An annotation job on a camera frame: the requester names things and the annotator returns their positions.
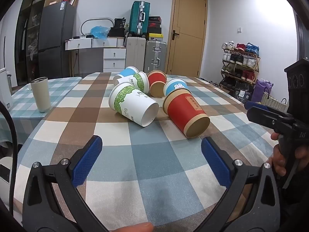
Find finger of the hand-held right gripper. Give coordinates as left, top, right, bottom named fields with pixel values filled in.
left=244, top=101, right=289, bottom=116
left=247, top=107, right=296, bottom=134

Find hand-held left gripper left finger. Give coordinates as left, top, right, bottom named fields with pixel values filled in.
left=23, top=135, right=109, bottom=232

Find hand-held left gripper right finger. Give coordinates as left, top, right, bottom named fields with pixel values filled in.
left=200, top=136, right=283, bottom=232

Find large red paper cup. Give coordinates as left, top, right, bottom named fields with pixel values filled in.
left=162, top=88, right=210, bottom=139

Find large green leaf paper cup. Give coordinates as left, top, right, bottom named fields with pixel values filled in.
left=109, top=82, right=160, bottom=128

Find blue cartoon paper cup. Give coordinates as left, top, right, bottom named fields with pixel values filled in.
left=163, top=78, right=189, bottom=96

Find small green leaf paper cup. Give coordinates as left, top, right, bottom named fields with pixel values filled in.
left=113, top=72, right=149, bottom=94

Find plain blue paper cup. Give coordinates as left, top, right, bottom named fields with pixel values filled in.
left=117, top=66, right=140, bottom=79

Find small red paper cup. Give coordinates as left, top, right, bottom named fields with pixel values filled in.
left=147, top=70, right=167, bottom=98

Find person's right hand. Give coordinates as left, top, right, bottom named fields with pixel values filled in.
left=266, top=132, right=309, bottom=177

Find person's left hand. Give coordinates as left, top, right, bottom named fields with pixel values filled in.
left=113, top=222, right=154, bottom=232

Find white woven basket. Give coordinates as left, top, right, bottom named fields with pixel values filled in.
left=262, top=91, right=288, bottom=113

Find purple bag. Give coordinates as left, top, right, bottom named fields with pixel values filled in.
left=251, top=78, right=274, bottom=103

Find dark printed bag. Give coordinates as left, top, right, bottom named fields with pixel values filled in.
left=233, top=82, right=254, bottom=101

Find wooden shoe rack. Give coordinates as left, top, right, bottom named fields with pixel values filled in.
left=220, top=49, right=261, bottom=95

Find rows of shoes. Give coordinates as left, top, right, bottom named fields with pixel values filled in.
left=222, top=41, right=261, bottom=83

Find brown blue checked tablecloth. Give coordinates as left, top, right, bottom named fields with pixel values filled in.
left=11, top=72, right=278, bottom=232

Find green checked tablecloth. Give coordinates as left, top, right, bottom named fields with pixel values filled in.
left=0, top=77, right=82, bottom=148

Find beige insulated tumbler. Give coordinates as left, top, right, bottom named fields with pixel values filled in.
left=30, top=77, right=52, bottom=113

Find white plastic object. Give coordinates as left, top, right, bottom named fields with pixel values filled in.
left=0, top=157, right=12, bottom=199

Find white appliance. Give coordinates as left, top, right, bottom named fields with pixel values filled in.
left=0, top=68, right=14, bottom=110

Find white dresser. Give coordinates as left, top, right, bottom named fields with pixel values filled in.
left=65, top=37, right=127, bottom=76

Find wooden door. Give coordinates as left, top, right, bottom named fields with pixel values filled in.
left=166, top=0, right=208, bottom=76

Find silver suitcase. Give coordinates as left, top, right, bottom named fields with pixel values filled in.
left=144, top=40, right=168, bottom=74

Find white suitcase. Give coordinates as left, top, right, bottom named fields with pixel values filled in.
left=126, top=37, right=147, bottom=71

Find grey refrigerator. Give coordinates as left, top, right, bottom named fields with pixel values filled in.
left=38, top=1, right=76, bottom=79

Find blue plastic bag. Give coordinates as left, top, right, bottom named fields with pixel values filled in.
left=90, top=26, right=110, bottom=41

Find oval mirror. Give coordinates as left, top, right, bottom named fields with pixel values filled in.
left=80, top=17, right=114, bottom=38

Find black bag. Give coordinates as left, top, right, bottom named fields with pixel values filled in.
left=107, top=18, right=128, bottom=38

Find dark glass cabinet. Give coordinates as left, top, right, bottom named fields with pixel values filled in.
left=14, top=0, right=64, bottom=86

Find teal suitcase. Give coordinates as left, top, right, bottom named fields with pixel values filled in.
left=129, top=1, right=150, bottom=38

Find black cable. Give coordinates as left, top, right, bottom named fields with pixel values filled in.
left=0, top=101, right=19, bottom=213

